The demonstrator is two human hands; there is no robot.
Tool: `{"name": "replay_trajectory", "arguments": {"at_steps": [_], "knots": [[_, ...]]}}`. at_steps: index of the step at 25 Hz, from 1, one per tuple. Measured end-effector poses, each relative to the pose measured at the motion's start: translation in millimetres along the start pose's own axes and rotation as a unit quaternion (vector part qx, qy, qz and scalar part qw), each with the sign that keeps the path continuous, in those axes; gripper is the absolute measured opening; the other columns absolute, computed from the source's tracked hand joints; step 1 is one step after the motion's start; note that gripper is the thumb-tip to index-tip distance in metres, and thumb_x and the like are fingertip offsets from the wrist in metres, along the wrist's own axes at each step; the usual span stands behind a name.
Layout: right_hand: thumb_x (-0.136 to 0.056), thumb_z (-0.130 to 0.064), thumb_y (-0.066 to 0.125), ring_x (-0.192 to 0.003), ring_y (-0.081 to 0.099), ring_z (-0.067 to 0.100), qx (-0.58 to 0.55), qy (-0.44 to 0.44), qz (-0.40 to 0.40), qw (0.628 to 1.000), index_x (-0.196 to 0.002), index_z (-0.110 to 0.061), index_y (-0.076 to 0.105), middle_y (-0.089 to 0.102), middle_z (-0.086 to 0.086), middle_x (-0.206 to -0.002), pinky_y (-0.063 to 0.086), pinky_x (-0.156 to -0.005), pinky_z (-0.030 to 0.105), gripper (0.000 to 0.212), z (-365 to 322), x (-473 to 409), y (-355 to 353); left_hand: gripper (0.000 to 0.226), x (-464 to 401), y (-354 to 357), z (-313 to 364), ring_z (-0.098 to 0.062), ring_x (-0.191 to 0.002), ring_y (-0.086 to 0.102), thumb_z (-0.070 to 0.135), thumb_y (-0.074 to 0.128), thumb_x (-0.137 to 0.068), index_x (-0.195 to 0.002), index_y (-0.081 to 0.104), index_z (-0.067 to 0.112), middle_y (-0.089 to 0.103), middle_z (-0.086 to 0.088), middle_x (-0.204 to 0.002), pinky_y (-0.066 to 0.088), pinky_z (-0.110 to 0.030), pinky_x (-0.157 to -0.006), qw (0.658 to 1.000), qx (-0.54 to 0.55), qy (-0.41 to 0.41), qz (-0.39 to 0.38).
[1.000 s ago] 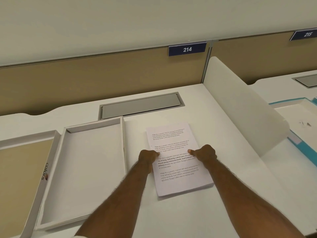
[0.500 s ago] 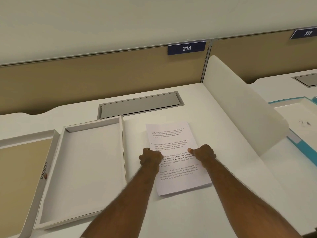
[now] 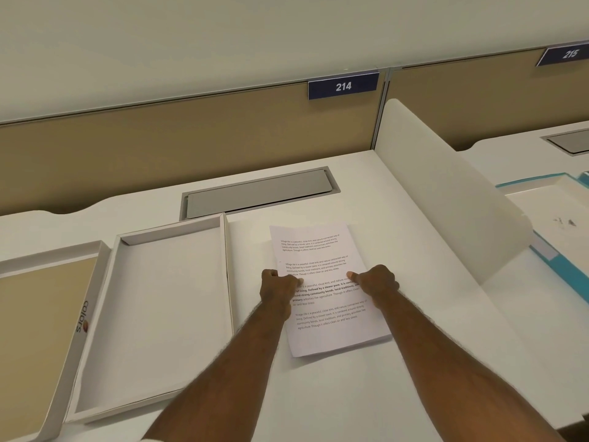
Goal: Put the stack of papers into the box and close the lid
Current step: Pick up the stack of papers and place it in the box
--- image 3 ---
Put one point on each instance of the person's right thumb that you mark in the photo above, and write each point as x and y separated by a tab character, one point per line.
355	276

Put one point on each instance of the person's right hand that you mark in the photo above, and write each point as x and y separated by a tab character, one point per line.
378	284

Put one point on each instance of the person's left hand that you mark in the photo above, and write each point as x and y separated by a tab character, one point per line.
276	294

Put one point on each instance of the white box with tan inside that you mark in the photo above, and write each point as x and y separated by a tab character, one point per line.
37	326

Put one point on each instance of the teal and white box tray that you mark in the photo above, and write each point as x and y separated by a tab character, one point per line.
552	216

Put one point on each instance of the empty white box lid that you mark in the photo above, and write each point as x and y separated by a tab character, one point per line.
161	308

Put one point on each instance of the person's right forearm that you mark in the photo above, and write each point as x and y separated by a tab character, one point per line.
441	372

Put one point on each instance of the person's left forearm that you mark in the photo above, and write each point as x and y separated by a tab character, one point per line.
230	377

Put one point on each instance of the tan partition panel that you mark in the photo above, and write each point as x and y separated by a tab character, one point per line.
487	96
161	147

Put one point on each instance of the blue number sign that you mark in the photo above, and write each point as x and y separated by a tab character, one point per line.
563	55
343	86

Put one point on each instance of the printed white paper sheet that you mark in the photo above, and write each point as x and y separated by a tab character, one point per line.
322	253

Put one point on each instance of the white desk divider panel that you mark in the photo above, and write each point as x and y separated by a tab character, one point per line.
441	188

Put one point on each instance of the person's left thumb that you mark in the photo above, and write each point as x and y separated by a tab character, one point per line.
294	282

